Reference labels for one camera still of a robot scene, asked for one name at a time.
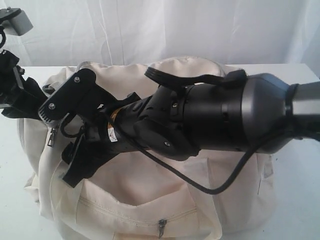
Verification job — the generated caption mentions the cream fabric duffel bag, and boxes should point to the cream fabric duffel bag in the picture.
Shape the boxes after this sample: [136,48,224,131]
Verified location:
[17,56,276,240]

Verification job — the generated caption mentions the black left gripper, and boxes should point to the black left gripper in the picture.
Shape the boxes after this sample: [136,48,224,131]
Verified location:
[0,50,38,118]

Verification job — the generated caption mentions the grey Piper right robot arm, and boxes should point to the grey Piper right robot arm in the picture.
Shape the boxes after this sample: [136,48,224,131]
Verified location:
[58,67,320,195]

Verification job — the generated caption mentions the white backdrop curtain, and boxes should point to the white backdrop curtain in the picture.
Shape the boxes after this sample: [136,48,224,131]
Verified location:
[0,0,320,69]

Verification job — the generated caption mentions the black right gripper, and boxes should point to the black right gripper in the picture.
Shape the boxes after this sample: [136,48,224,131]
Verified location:
[60,86,200,188]

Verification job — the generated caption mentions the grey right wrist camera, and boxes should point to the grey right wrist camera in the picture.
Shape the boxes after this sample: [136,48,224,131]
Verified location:
[38,68,96,128]

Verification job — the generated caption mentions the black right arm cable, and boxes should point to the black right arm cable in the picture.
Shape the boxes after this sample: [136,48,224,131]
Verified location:
[134,134,256,195]

